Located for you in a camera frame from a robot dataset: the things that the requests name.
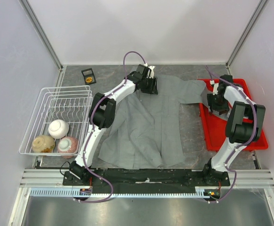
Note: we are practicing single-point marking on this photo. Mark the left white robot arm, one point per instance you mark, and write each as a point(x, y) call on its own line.
point(102, 114)

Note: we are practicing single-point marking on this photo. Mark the white wire dish rack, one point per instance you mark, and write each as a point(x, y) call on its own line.
point(71, 104)

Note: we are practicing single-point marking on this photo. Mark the red plastic bin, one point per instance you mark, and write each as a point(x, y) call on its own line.
point(214, 127)

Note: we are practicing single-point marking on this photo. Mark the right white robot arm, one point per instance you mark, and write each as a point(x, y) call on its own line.
point(244, 125)

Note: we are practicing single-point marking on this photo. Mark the white bowl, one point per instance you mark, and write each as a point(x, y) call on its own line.
point(58, 129)

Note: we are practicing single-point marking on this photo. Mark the left aluminium frame post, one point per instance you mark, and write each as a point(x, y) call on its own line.
point(41, 33)

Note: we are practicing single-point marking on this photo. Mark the beige bowl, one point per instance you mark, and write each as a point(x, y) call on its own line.
point(43, 144)

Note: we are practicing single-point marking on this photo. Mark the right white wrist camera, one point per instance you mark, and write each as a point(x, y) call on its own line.
point(215, 86)

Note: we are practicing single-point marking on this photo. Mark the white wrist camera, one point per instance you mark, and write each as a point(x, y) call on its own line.
point(150, 73)
point(215, 86)

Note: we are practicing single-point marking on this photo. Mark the pink patterned bowl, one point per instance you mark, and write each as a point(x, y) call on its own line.
point(67, 145)

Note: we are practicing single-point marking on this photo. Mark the grey shirt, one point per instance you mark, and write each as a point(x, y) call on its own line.
point(158, 131)

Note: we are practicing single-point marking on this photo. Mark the grey slotted cable duct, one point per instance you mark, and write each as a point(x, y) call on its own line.
point(86, 193)

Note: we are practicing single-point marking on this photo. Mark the black box with brooch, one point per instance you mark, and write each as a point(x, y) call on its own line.
point(89, 77)

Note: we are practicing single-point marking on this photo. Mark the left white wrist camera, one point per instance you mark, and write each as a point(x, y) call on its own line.
point(150, 73)

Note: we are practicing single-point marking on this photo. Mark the right aluminium frame post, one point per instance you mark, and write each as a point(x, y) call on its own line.
point(247, 30)

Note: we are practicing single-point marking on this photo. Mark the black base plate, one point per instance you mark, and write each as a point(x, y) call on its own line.
point(162, 180)

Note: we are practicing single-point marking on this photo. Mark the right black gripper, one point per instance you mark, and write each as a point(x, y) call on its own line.
point(222, 109)

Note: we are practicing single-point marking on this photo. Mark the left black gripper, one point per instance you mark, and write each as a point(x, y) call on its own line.
point(152, 89)

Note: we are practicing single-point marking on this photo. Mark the aluminium frame post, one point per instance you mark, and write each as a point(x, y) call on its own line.
point(247, 30)
point(41, 33)

